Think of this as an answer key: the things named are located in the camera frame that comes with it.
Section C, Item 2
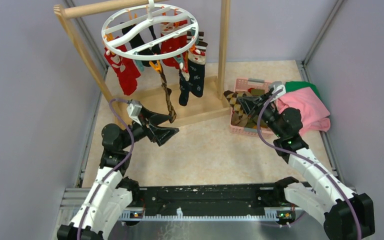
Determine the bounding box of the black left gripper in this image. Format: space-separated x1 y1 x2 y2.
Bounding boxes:
120 105 179 149

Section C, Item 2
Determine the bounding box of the argyle patterned sock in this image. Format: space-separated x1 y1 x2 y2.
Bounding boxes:
159 69 177 124
223 90 253 125

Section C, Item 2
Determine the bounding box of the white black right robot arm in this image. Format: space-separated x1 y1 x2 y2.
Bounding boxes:
237 92 376 240

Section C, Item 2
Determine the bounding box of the pink perforated plastic basket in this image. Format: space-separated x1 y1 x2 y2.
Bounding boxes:
229 77 272 137

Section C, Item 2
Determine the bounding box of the pink folded cloth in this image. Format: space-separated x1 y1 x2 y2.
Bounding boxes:
275 87 331 135

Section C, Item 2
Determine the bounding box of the navy blue sock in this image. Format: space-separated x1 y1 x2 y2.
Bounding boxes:
178 62 190 107

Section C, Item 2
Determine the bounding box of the navy sock red cuff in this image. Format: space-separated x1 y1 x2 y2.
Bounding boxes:
187 48 206 98

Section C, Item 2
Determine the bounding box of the green folded cloth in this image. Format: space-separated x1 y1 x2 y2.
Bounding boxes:
284 81 321 99

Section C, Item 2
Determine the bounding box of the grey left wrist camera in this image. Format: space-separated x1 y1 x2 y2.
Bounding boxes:
126 99 143 125

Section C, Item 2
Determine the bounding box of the black hanging sock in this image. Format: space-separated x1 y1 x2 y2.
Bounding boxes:
121 25 161 67

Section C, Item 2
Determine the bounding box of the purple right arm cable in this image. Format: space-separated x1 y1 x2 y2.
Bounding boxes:
256 87 363 240

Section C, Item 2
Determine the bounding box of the wooden hanger stand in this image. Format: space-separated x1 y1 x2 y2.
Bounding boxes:
53 0 231 128

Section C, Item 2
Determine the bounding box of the red bear sock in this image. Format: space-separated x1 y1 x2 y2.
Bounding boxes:
104 47 141 96

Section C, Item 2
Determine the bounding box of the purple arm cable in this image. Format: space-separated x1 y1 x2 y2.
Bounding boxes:
256 87 363 240
76 97 136 240

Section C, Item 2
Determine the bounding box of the white round clip hanger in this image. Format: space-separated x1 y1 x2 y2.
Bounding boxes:
100 0 200 61

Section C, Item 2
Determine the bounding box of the mustard sock striped cuff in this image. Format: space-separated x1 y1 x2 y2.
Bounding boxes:
186 31 208 52

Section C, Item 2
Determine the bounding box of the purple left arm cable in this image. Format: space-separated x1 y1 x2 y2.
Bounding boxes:
76 97 136 240

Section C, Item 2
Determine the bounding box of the green striped sock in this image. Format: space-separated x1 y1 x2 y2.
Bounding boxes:
248 88 266 97

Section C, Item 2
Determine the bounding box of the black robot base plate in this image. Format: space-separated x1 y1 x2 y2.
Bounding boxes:
126 183 299 221

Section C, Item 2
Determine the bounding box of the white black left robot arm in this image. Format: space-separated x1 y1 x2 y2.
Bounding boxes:
56 107 179 240

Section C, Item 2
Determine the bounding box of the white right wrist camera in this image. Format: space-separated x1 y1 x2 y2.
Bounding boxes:
268 81 287 102

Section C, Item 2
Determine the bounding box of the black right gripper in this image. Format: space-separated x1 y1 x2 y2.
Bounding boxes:
238 92 284 138

